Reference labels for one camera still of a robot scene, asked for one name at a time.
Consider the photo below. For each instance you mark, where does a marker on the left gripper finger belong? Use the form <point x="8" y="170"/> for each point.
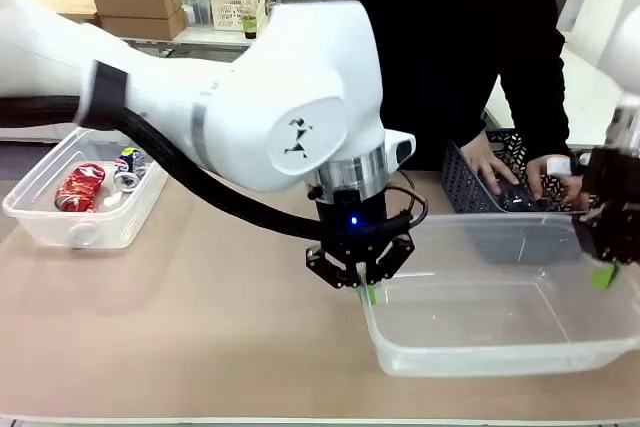
<point x="332" y="269"/>
<point x="395" y="259"/>

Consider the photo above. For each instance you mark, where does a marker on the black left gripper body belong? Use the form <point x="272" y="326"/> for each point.
<point x="357" y="227"/>

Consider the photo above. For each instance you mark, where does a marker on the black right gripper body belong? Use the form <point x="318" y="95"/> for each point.
<point x="612" y="187"/>

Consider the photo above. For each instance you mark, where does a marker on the small white waste piece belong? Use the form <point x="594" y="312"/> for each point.
<point x="558" y="165"/>

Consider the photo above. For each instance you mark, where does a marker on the black perforated plastic basket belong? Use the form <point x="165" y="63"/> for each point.
<point x="465" y="177"/>

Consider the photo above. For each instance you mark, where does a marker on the clear plastic bin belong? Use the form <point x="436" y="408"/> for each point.
<point x="35" y="217"/>
<point x="500" y="327"/>

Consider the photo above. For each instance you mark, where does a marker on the crushed blue soda can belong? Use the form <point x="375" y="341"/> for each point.
<point x="130" y="169"/>

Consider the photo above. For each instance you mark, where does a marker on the small white plastic scrap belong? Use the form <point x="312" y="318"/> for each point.
<point x="112" y="200"/>

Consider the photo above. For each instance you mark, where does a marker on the crushed red soda can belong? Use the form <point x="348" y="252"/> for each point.
<point x="80" y="187"/>

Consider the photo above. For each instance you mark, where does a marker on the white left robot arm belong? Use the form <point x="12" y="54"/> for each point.
<point x="240" y="97"/>

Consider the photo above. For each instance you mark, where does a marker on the person's left forearm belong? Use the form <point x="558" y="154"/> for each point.
<point x="535" y="112"/>

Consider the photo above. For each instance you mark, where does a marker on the person's right forearm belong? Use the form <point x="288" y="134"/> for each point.
<point x="480" y="117"/>

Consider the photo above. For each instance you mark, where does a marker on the person's left hand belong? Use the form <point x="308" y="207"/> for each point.
<point x="550" y="187"/>

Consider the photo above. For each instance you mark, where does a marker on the person's right hand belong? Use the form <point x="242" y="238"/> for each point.
<point x="487" y="169"/>

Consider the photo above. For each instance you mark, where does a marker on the white side table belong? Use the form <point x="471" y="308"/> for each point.
<point x="580" y="97"/>

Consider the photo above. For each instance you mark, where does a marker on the person in black sweater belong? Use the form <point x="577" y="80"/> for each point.
<point x="440" y="47"/>

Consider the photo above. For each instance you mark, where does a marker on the dark glass jar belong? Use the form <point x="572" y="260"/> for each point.
<point x="250" y="27"/>

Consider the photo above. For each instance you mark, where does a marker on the white table with metal leg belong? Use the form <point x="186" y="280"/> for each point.
<point x="200" y="39"/>

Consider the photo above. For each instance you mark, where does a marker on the white round plastic cap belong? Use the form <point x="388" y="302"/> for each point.
<point x="84" y="235"/>

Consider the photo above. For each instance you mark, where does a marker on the white wooden-rimmed crate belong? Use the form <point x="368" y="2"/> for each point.
<point x="236" y="2"/>

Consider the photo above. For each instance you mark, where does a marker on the clear plastic drawer container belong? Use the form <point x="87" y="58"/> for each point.
<point x="196" y="7"/>

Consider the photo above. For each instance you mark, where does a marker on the brown cardboard box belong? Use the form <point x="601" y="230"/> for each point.
<point x="137" y="3"/>
<point x="142" y="26"/>

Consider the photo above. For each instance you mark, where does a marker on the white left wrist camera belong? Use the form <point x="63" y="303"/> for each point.
<point x="400" y="147"/>

